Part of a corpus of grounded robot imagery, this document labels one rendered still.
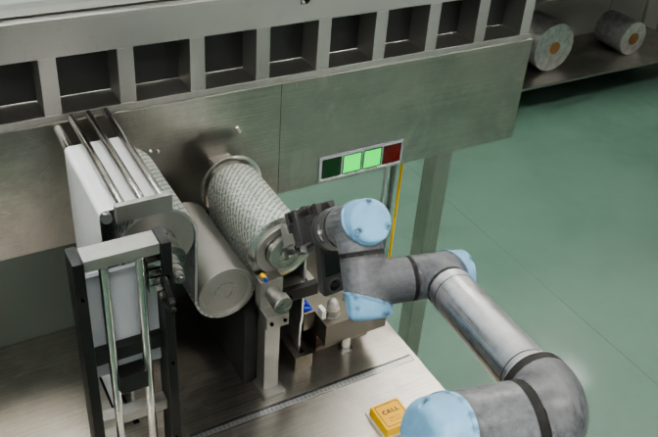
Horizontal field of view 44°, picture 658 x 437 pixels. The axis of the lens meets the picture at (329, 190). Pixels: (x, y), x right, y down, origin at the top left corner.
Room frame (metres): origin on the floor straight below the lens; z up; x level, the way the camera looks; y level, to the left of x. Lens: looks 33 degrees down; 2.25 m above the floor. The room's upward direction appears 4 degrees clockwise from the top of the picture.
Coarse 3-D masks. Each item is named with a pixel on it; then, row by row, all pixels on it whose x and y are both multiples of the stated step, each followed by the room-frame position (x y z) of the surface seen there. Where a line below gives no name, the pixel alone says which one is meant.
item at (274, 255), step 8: (272, 240) 1.28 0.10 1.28; (280, 240) 1.28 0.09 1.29; (272, 248) 1.27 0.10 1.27; (280, 248) 1.28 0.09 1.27; (272, 256) 1.27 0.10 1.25; (280, 256) 1.28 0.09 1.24; (288, 256) 1.29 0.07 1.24; (296, 256) 1.30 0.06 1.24; (272, 264) 1.27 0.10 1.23; (280, 264) 1.28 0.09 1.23; (288, 264) 1.29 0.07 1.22
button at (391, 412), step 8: (392, 400) 1.22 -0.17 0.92; (376, 408) 1.20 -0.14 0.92; (384, 408) 1.20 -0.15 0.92; (392, 408) 1.20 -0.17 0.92; (400, 408) 1.20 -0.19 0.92; (376, 416) 1.17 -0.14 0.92; (384, 416) 1.17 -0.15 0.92; (392, 416) 1.18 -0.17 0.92; (400, 416) 1.18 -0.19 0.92; (384, 424) 1.15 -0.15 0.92; (392, 424) 1.15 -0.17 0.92; (384, 432) 1.15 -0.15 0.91; (392, 432) 1.14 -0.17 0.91
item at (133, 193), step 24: (72, 120) 1.39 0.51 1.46; (96, 120) 1.40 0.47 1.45; (96, 144) 1.34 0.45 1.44; (120, 144) 1.35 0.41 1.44; (96, 168) 1.23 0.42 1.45; (120, 168) 1.23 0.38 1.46; (144, 168) 1.24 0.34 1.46; (120, 192) 1.18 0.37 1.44; (144, 192) 1.19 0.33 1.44; (168, 192) 1.16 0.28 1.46; (120, 216) 1.11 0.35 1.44; (144, 216) 1.13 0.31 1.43
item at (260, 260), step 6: (222, 168) 1.50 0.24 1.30; (276, 228) 1.29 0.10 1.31; (270, 234) 1.28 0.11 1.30; (276, 234) 1.29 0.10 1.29; (264, 240) 1.27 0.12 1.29; (270, 240) 1.28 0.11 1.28; (258, 246) 1.27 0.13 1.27; (264, 246) 1.27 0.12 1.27; (258, 252) 1.27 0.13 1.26; (264, 252) 1.27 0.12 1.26; (258, 258) 1.27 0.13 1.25; (264, 258) 1.27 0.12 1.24; (300, 258) 1.32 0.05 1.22; (258, 264) 1.27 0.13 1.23; (264, 264) 1.27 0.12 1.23; (294, 264) 1.31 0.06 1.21; (264, 270) 1.27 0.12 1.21; (270, 270) 1.28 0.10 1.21; (282, 270) 1.30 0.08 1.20
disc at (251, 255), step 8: (272, 224) 1.29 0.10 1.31; (280, 224) 1.30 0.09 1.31; (264, 232) 1.28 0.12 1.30; (256, 240) 1.27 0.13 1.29; (256, 248) 1.27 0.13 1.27; (248, 256) 1.26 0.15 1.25; (304, 256) 1.33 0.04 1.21; (248, 264) 1.26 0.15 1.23; (256, 264) 1.27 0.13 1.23; (256, 272) 1.27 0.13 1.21; (264, 272) 1.28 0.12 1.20; (280, 272) 1.30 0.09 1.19; (288, 272) 1.31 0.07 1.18
